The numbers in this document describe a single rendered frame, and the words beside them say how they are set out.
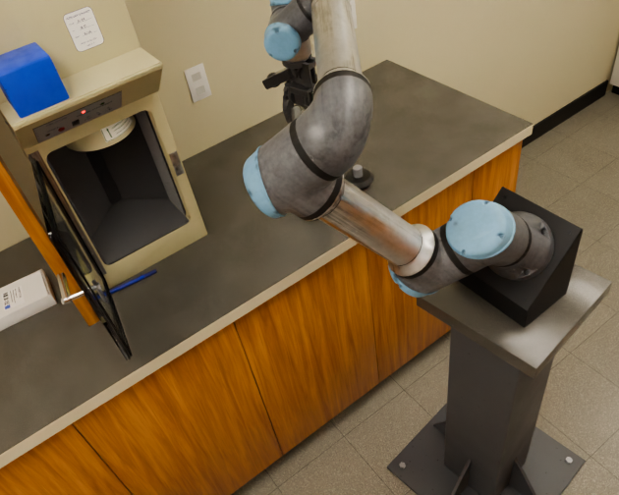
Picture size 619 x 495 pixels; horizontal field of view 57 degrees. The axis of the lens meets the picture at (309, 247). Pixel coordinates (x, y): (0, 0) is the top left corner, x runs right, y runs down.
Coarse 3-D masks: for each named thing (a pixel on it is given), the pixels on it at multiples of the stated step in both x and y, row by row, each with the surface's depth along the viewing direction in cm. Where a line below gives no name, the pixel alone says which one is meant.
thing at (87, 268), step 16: (32, 160) 120; (48, 192) 119; (48, 224) 103; (64, 224) 122; (64, 240) 112; (80, 240) 136; (64, 256) 105; (80, 256) 123; (96, 272) 139; (112, 320) 128; (112, 336) 122
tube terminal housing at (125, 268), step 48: (0, 0) 106; (48, 0) 111; (96, 0) 116; (0, 48) 110; (48, 48) 115; (96, 48) 120; (0, 96) 114; (48, 144) 125; (192, 192) 154; (192, 240) 162
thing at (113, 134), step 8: (128, 120) 138; (104, 128) 133; (112, 128) 134; (120, 128) 135; (128, 128) 137; (88, 136) 133; (96, 136) 133; (104, 136) 134; (112, 136) 134; (120, 136) 136; (72, 144) 135; (80, 144) 134; (88, 144) 134; (96, 144) 134; (104, 144) 134; (112, 144) 135
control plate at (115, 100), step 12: (108, 96) 118; (120, 96) 121; (84, 108) 116; (96, 108) 120; (60, 120) 115; (72, 120) 118; (84, 120) 122; (36, 132) 114; (48, 132) 117; (60, 132) 121
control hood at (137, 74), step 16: (112, 64) 121; (128, 64) 120; (144, 64) 119; (160, 64) 118; (64, 80) 119; (80, 80) 117; (96, 80) 116; (112, 80) 115; (128, 80) 116; (144, 80) 120; (160, 80) 126; (80, 96) 112; (96, 96) 115; (128, 96) 124; (144, 96) 129; (48, 112) 110; (64, 112) 113; (16, 128) 108; (32, 128) 112; (32, 144) 119
